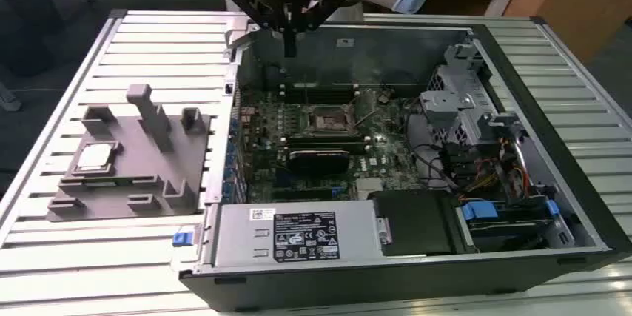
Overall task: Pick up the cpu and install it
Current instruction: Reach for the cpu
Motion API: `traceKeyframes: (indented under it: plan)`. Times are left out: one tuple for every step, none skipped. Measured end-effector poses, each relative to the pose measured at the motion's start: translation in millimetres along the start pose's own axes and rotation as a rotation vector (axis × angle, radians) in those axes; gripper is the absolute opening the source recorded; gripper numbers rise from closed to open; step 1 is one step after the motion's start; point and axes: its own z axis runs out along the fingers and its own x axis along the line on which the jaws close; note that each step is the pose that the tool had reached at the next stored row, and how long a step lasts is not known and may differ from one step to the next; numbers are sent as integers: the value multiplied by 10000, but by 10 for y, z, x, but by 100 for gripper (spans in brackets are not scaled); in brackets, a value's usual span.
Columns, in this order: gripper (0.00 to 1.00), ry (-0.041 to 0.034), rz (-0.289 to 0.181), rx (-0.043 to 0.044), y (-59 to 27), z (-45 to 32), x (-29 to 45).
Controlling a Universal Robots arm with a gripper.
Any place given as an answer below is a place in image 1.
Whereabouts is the green RAM stick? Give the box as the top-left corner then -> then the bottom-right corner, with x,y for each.
81,178 -> 164,186

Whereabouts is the silver CPU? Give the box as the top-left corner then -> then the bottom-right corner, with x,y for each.
77,143 -> 118,169

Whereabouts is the black RAM stick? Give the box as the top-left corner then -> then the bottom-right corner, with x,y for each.
286,134 -> 365,144

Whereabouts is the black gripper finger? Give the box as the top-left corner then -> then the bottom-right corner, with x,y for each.
290,0 -> 340,58
226,0 -> 292,58

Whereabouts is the black plastic shroud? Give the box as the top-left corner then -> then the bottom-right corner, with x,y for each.
368,189 -> 468,258

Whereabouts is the black graphics card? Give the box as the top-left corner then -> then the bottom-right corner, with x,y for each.
288,148 -> 350,177

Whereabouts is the metal drive cage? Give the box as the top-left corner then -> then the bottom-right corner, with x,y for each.
418,44 -> 504,147

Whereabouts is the grey parts rack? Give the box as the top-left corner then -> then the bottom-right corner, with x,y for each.
44,84 -> 218,223

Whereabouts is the grey power supply unit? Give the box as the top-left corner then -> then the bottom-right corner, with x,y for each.
210,199 -> 384,269

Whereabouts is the grey plastic bracket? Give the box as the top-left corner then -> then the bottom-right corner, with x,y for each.
481,112 -> 520,135

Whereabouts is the CPU socket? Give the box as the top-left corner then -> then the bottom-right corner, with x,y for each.
305,104 -> 356,136

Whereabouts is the orange yellow wire bundle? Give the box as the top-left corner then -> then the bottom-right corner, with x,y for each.
456,158 -> 500,198

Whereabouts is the grey metal stand foot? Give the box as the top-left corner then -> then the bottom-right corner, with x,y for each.
0,82 -> 24,112

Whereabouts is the silver chipset heatsink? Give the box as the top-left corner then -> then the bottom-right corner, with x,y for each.
356,178 -> 385,195

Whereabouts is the green motherboard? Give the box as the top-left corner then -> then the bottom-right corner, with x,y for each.
236,86 -> 436,202

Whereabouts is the black open PC case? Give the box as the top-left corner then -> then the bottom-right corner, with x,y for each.
169,18 -> 632,313

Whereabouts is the hard disk in blue carrier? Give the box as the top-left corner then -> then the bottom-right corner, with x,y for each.
458,200 -> 557,254

